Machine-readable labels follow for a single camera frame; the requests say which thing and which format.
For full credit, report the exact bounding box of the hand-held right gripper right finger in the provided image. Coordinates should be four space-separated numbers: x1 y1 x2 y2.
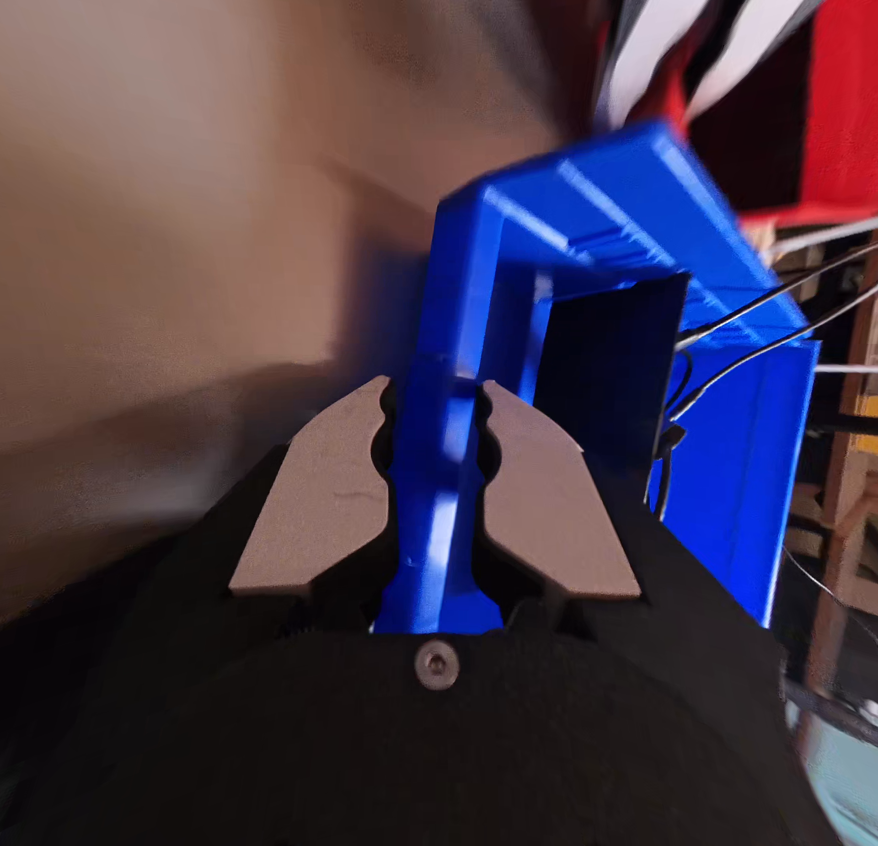
473 378 643 631

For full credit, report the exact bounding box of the black bin divider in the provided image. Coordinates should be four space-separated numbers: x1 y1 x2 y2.
534 273 690 511

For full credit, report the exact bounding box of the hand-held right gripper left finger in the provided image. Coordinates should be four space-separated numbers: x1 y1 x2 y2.
228 376 397 631

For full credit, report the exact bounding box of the blue plastic bin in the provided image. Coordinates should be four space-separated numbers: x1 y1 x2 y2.
374 120 823 634

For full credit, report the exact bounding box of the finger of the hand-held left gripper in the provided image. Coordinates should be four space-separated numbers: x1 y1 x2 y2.
685 0 836 123
604 0 742 125

